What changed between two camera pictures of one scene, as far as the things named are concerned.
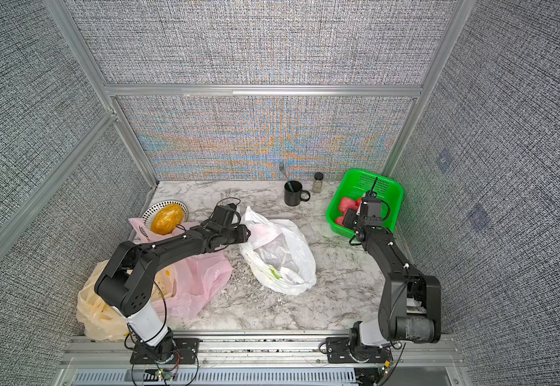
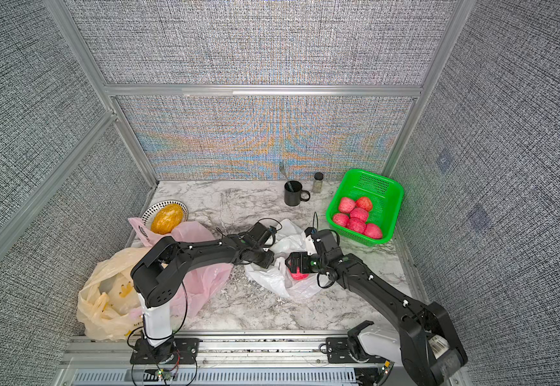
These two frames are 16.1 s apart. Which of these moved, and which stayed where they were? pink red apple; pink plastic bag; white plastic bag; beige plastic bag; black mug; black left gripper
Moved: black left gripper; white plastic bag
Stayed: beige plastic bag; pink red apple; pink plastic bag; black mug
